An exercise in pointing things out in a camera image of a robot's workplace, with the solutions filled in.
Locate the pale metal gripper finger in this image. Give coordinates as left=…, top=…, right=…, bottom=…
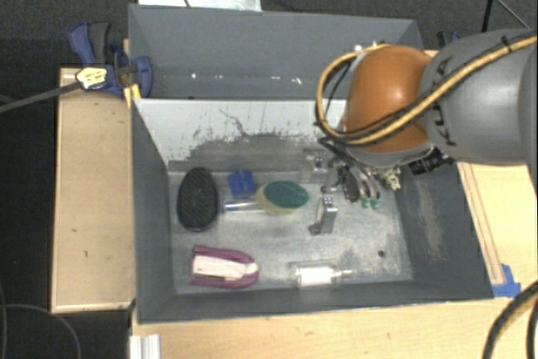
left=308, top=195, right=340, bottom=236
left=300, top=149, right=328, bottom=184

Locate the clear glass bottle white label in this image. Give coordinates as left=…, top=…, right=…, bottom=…
left=288, top=259, right=354, bottom=290

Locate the blue small block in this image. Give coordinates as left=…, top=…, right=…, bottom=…
left=227, top=169, right=258, bottom=199

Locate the purple white stapler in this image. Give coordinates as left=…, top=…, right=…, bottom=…
left=189, top=244, right=260, bottom=289

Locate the grey metal bin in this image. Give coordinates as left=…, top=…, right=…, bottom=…
left=127, top=3, right=495, bottom=325

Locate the pale wood board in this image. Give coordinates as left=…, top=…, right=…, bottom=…
left=50, top=66, right=138, bottom=314

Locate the green yellow sponge clear handle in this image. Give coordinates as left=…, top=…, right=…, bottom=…
left=221, top=180, right=311, bottom=216

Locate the black cylinder on white bracket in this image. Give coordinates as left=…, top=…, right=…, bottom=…
left=384, top=150, right=453, bottom=191

